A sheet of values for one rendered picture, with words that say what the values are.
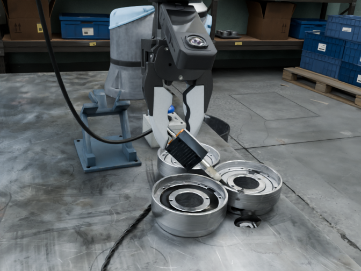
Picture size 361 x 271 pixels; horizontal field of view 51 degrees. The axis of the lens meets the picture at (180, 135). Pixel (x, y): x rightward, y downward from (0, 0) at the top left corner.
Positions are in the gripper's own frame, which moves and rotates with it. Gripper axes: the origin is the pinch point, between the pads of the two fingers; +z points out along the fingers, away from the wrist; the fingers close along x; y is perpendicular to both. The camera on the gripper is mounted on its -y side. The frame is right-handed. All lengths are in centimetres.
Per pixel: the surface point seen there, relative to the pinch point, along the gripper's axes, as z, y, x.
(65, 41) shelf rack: -1, 344, 0
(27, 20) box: -20, 348, 34
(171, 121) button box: 2.5, 20.8, -5.7
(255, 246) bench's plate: 11.4, -11.4, -7.1
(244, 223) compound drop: 10.6, -7.1, -7.7
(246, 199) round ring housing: 7.5, -6.0, -8.4
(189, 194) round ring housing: 7.6, -1.9, -1.4
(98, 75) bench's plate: 0, 75, 2
